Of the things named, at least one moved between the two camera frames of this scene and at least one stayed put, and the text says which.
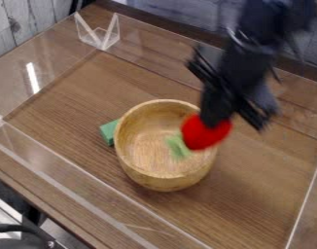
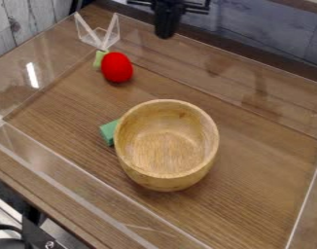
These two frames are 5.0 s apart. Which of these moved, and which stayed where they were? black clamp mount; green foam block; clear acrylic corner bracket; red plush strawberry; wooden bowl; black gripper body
Moved: black gripper body; red plush strawberry
Stayed: clear acrylic corner bracket; green foam block; wooden bowl; black clamp mount
